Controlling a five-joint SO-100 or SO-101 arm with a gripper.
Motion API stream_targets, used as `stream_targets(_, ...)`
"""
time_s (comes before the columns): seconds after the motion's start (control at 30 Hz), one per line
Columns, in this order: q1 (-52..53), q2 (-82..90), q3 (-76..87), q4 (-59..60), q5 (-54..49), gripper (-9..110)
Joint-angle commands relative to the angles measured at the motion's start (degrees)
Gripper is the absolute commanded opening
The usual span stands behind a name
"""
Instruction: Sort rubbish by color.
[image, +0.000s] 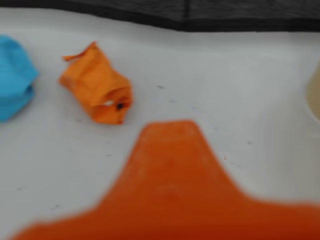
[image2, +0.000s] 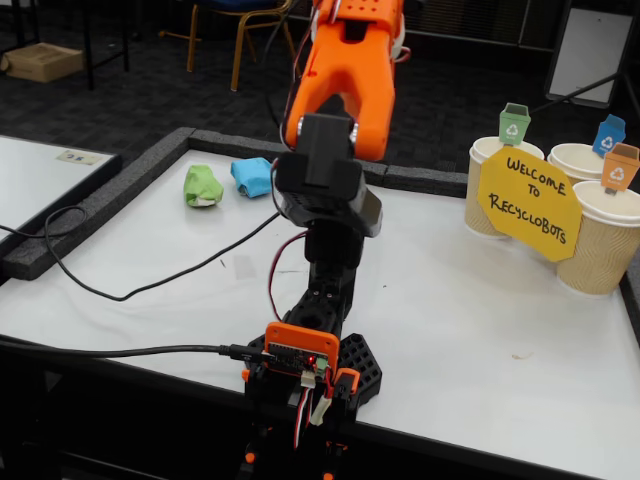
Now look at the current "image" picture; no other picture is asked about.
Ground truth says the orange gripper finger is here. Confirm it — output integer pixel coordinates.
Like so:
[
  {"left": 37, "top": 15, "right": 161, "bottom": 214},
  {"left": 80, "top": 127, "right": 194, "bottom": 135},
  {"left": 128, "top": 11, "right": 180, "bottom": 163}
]
[{"left": 9, "top": 119, "right": 320, "bottom": 240}]

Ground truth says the short black foam strip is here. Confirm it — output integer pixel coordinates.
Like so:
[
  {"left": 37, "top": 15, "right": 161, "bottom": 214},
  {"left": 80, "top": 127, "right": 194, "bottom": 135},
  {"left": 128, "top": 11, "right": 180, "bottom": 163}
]
[{"left": 186, "top": 0, "right": 320, "bottom": 33}]

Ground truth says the paper cup with green label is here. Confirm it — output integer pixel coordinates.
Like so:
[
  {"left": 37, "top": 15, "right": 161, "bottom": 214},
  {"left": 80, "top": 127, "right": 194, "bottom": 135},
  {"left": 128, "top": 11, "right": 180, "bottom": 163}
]
[{"left": 304, "top": 56, "right": 320, "bottom": 124}]

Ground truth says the orange crumpled paper ball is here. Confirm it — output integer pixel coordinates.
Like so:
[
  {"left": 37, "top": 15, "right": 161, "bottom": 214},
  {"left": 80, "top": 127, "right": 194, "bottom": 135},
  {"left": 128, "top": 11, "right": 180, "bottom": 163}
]
[{"left": 58, "top": 41, "right": 133, "bottom": 125}]

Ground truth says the blue paper ball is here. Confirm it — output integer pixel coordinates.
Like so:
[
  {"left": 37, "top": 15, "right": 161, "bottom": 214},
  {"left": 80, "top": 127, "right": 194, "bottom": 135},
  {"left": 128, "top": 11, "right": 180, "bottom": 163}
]
[{"left": 0, "top": 34, "right": 40, "bottom": 123}]

